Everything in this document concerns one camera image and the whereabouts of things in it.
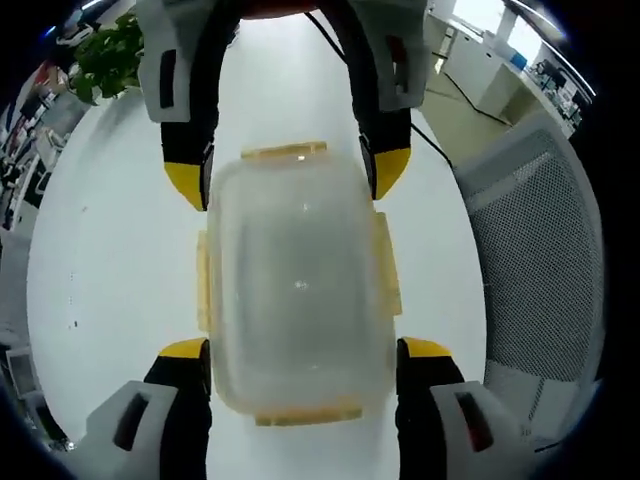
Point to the green potted plant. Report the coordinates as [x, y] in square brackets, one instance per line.
[110, 60]

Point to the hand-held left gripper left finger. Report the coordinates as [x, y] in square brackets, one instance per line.
[150, 420]

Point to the clear container with yellow buckles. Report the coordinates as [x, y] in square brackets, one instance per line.
[300, 280]

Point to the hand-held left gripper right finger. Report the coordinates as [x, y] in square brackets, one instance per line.
[445, 420]

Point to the white office desk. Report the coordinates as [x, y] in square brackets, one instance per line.
[500, 80]

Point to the grey mesh office chair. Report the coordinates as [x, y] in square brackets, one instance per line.
[540, 250]

